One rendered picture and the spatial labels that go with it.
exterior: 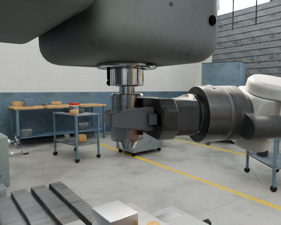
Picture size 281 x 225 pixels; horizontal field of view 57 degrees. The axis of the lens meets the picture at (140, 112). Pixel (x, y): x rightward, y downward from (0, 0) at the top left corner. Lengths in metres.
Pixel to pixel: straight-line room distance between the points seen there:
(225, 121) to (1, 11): 0.30
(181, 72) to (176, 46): 9.42
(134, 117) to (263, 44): 8.48
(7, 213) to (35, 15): 0.67
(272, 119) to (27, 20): 0.34
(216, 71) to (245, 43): 2.84
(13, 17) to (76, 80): 7.13
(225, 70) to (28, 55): 4.73
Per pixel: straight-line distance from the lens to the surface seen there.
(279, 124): 0.43
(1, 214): 0.86
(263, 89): 0.44
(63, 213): 0.80
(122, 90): 0.37
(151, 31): 0.28
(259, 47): 8.82
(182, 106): 0.36
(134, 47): 0.28
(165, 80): 9.17
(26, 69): 7.01
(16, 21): 0.29
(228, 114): 0.39
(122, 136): 0.36
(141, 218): 0.51
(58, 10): 0.24
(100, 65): 0.35
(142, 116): 0.35
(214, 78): 6.46
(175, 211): 0.63
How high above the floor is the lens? 1.28
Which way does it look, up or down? 5 degrees down
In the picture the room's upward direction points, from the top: straight up
